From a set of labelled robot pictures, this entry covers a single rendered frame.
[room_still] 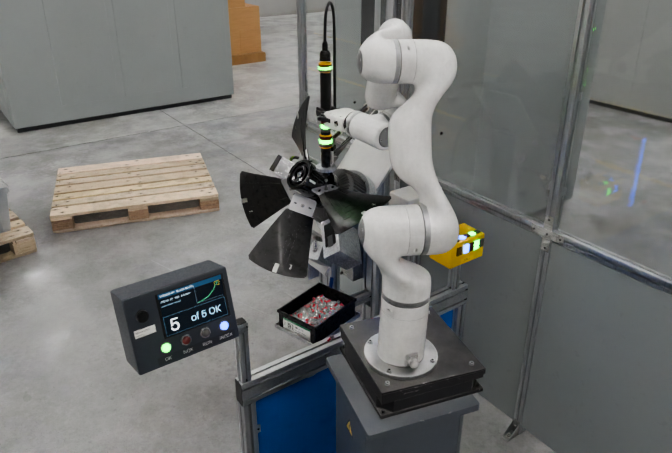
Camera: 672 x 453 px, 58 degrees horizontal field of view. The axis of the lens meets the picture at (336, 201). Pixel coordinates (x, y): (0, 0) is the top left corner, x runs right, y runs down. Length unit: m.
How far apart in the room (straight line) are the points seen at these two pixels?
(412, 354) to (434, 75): 0.68
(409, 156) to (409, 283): 0.30
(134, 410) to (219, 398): 0.38
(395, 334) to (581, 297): 1.04
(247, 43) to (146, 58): 3.08
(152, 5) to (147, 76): 0.80
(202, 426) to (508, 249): 1.54
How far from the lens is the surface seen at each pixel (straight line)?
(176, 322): 1.52
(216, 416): 2.97
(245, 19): 10.21
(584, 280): 2.37
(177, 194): 4.83
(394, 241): 1.37
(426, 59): 1.40
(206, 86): 7.89
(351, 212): 1.96
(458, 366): 1.62
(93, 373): 3.36
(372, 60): 1.38
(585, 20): 2.16
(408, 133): 1.38
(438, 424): 1.64
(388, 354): 1.57
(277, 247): 2.14
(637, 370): 2.40
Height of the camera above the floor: 2.02
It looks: 24 degrees down
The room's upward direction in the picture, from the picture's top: straight up
